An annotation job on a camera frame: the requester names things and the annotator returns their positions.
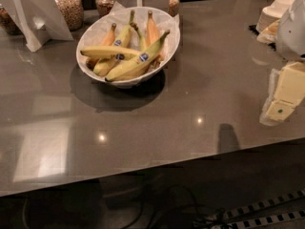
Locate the small green-stemmed banana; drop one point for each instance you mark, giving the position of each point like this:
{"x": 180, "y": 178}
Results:
{"x": 141, "y": 38}

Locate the stack of white paper plates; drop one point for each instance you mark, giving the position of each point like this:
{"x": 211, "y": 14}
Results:
{"x": 272, "y": 13}

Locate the white oval bowl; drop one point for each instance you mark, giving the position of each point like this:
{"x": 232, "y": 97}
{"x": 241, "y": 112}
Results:
{"x": 127, "y": 79}

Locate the orange ripe banana right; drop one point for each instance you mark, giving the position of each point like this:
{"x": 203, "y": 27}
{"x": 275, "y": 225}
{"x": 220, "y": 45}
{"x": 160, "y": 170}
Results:
{"x": 152, "y": 31}

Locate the small glass jar centre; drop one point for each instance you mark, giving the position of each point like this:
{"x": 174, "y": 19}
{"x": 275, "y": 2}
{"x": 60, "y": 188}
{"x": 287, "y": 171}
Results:
{"x": 104, "y": 6}

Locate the glass jar far left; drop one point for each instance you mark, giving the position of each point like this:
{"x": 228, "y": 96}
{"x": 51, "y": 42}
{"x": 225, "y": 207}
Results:
{"x": 6, "y": 22}

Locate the orange ripe banana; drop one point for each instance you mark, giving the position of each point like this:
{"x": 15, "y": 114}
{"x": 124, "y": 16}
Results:
{"x": 107, "y": 41}
{"x": 152, "y": 31}

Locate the horizontal yellow banana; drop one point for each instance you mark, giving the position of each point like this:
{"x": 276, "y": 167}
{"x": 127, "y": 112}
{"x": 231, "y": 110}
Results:
{"x": 108, "y": 52}

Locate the large glass jar of nuts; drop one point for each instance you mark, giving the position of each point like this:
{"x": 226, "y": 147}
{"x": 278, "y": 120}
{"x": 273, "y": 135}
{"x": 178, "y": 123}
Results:
{"x": 73, "y": 13}

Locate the black white striped strip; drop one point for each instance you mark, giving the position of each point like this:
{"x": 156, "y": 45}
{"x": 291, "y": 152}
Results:
{"x": 239, "y": 218}

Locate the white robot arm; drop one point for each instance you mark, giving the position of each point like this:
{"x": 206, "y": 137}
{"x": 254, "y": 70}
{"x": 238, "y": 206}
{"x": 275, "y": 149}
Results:
{"x": 290, "y": 36}

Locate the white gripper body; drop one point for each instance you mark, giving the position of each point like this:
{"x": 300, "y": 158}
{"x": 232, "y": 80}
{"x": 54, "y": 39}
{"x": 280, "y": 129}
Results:
{"x": 293, "y": 32}

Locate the orange ripe banana left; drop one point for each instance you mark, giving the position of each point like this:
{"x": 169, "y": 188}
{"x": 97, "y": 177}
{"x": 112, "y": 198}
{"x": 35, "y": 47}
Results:
{"x": 107, "y": 41}

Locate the glass jar behind bowl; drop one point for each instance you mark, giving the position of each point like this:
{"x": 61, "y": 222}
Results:
{"x": 173, "y": 9}

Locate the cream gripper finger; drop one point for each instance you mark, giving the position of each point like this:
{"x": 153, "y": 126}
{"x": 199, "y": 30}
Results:
{"x": 273, "y": 78}
{"x": 279, "y": 110}

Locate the yellow banana with sticker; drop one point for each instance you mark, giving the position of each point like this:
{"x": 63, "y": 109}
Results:
{"x": 134, "y": 67}

